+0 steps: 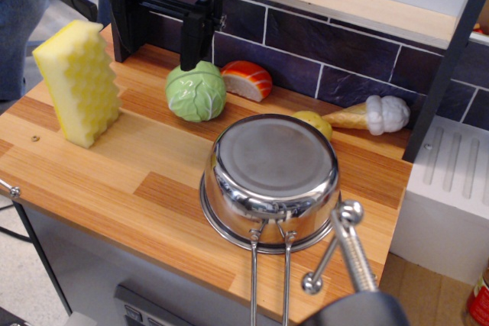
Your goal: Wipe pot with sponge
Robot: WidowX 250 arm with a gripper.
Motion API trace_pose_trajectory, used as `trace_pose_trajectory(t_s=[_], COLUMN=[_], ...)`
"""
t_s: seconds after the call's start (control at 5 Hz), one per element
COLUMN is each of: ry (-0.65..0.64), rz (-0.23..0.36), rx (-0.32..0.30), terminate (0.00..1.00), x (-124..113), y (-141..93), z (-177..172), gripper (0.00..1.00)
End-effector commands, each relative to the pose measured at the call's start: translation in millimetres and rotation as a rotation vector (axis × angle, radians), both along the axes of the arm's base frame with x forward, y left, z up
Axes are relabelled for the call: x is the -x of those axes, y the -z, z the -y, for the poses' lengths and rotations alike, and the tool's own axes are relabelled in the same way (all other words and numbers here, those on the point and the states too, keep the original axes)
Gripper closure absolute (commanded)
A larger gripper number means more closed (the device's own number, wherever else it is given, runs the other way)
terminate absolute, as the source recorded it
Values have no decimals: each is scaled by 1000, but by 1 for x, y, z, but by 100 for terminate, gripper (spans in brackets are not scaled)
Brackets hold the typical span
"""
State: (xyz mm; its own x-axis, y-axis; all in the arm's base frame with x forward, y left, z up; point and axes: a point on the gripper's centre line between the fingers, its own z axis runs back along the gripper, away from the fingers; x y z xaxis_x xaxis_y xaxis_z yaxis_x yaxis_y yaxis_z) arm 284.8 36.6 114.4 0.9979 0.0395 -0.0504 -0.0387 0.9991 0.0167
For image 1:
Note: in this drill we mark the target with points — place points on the yellow sponge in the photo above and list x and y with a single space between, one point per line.
76 69

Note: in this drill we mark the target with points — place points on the stainless steel pot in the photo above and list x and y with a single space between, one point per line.
269 186

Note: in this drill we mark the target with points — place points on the green toy cabbage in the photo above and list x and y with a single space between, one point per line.
196 95

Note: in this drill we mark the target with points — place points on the toy salmon sushi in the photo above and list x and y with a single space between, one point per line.
247 80

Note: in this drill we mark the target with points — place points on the person in blue jeans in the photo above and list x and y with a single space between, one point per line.
19 18

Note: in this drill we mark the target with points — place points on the yellow toy potato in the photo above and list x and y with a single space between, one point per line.
317 121

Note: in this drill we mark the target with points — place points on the toy ice cream cone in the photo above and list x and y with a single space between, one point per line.
378 115

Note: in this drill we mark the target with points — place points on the grey oven control panel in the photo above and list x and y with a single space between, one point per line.
134 309

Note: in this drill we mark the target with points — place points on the red labelled jar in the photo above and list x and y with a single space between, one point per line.
476 306

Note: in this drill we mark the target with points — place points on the chrome side rail knob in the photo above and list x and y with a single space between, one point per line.
13 191

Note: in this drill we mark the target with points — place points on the dark metal shelf post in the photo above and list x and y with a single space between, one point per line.
443 76

